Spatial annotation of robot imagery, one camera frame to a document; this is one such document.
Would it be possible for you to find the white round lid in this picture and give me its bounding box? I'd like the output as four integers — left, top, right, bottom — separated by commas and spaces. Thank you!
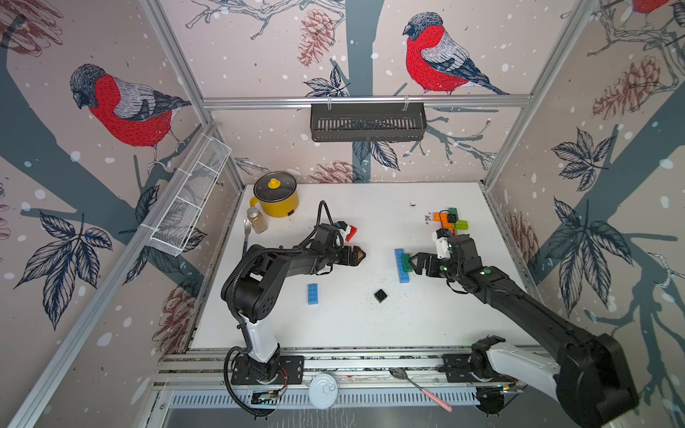
308, 374, 339, 410

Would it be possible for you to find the pink handled spoon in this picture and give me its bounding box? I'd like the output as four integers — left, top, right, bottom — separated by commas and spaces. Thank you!
389, 367, 453, 413

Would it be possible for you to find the white wire wall basket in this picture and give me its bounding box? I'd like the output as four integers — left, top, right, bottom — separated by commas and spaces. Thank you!
147, 135, 232, 257

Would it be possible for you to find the black wire shelf basket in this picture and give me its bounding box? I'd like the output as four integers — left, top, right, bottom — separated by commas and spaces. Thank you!
310, 103, 427, 143

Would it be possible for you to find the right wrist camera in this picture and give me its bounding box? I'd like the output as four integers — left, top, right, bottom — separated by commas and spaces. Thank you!
432, 228, 451, 259

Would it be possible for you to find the teal handled spoon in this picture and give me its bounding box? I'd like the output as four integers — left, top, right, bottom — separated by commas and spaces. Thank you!
242, 219, 253, 256

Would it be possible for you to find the small glass jar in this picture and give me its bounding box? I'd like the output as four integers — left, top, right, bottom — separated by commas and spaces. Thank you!
247, 207, 268, 234

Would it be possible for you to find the lime green lego brick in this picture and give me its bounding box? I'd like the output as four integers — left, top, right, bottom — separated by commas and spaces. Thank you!
453, 220, 469, 231

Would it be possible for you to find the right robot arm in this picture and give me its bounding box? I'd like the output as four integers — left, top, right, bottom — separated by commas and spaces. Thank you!
408, 235, 640, 427

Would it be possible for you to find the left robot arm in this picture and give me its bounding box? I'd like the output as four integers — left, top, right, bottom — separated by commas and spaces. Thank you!
220, 201, 366, 383

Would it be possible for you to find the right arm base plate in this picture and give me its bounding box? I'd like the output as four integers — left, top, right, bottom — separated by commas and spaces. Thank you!
437, 354, 516, 384

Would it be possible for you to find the light blue lego brick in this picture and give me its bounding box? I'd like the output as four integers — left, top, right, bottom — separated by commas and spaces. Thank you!
398, 265, 410, 284

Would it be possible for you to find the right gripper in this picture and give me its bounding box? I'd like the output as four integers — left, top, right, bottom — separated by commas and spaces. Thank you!
409, 250, 465, 283

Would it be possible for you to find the yellow pot with lid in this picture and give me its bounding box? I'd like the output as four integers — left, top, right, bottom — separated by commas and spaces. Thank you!
250, 171, 299, 218

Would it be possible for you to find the black small lego brick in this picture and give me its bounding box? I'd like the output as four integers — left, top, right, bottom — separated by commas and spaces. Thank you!
374, 289, 387, 303

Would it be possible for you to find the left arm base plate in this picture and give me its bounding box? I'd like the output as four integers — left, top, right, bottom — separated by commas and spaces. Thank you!
230, 355, 304, 385

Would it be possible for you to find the red lego brick back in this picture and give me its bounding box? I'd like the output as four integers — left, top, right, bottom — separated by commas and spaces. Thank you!
345, 226, 358, 242

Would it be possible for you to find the dark green lego brick front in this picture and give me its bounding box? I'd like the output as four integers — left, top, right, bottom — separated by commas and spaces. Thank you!
401, 253, 414, 273

